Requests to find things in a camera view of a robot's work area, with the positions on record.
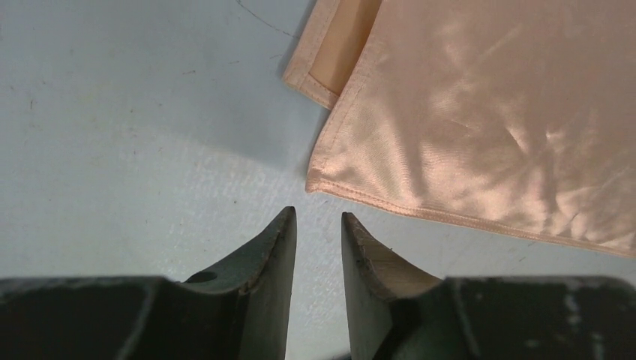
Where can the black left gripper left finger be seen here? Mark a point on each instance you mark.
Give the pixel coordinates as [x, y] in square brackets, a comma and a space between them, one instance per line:
[237, 308]

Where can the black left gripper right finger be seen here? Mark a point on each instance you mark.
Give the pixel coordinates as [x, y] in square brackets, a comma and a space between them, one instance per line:
[395, 310]

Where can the peach satin napkin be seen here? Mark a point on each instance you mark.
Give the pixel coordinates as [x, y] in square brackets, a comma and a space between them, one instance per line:
[513, 117]

